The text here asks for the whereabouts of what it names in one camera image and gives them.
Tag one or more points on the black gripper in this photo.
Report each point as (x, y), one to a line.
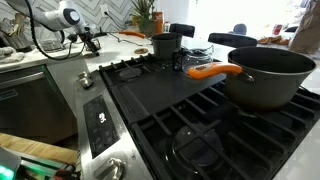
(88, 35)

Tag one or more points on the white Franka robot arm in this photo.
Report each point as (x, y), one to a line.
(50, 16)

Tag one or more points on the round wooden coaster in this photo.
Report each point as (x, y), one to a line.
(141, 50)

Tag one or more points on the utensil holder with utensils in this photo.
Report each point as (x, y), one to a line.
(13, 33)

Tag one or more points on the silver stove knob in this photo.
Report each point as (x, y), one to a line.
(87, 83)
(84, 75)
(110, 169)

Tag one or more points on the potted green plant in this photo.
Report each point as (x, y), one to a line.
(145, 18)

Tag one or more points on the cooking oil bottle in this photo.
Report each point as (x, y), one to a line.
(159, 21)

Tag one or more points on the stainless gas stove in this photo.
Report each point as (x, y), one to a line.
(160, 90)

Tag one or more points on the stainless dishwasher front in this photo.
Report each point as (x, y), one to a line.
(33, 103)

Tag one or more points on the checked dish towel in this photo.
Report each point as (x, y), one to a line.
(10, 55)

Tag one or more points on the black chair back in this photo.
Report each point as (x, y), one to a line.
(181, 30)
(233, 40)

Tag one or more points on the glass carafe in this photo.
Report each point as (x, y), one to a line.
(196, 60)

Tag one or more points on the wooden robot table top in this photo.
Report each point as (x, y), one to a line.
(36, 148)

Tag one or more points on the brown paper bag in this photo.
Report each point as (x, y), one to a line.
(306, 26)

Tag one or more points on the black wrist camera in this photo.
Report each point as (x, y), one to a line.
(73, 37)

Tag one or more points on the white wall outlet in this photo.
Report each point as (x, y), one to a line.
(104, 10)

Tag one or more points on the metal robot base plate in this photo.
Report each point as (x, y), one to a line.
(8, 166)

